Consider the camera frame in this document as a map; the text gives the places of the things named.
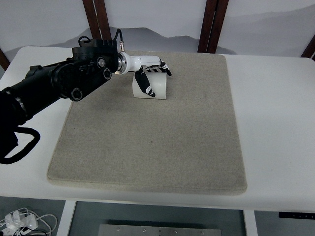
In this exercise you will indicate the dark wooden frame post left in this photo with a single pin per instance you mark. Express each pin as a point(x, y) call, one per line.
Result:
point(97, 19)

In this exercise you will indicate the dark wooden post far right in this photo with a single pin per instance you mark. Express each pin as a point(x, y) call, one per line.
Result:
point(309, 51)

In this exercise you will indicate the dark wooden frame post right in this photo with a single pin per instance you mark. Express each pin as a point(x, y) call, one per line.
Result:
point(213, 19)

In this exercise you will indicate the black desk control panel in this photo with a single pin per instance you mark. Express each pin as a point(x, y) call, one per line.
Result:
point(297, 215)

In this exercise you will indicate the dark wooden post far left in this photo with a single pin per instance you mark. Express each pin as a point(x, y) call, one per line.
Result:
point(4, 62)

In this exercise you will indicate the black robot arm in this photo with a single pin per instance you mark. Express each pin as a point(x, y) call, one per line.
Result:
point(92, 64)

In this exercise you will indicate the grey felt mat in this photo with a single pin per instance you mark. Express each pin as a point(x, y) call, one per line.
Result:
point(187, 143)

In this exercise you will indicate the white power adapter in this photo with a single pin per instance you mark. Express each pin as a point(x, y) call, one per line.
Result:
point(17, 220)

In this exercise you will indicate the white ribbed cup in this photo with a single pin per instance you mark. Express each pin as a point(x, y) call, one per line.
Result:
point(158, 83)

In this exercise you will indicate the dark wooden frame post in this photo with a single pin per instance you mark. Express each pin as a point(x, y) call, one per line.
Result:
point(97, 19)
point(213, 19)

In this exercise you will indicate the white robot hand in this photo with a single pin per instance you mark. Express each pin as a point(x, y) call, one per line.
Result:
point(127, 63)

